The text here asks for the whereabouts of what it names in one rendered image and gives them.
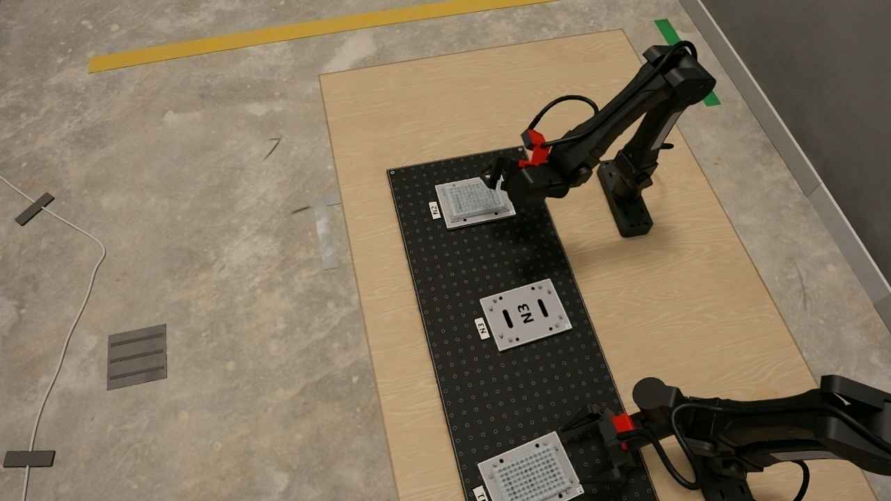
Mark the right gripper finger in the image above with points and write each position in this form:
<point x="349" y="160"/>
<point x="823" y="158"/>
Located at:
<point x="490" y="183"/>

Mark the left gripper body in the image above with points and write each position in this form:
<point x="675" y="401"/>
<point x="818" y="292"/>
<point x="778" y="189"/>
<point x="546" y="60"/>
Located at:
<point x="621" y="454"/>

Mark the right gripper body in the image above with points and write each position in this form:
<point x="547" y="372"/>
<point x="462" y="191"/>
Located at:
<point x="512" y="168"/>

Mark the white name plate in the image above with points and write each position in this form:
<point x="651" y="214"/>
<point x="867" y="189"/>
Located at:
<point x="480" y="494"/>
<point x="434" y="210"/>
<point x="482" y="328"/>

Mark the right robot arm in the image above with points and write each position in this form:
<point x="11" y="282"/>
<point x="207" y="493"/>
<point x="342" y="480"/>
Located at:
<point x="647" y="93"/>

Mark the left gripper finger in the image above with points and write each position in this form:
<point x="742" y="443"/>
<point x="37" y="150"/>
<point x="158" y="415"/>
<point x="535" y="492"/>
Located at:
<point x="605" y="476"/>
<point x="586" y="411"/>

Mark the white rectangular frame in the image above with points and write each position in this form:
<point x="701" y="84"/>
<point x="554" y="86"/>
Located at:
<point x="472" y="220"/>

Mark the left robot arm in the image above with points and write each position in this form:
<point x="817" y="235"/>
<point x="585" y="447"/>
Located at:
<point x="735" y="441"/>

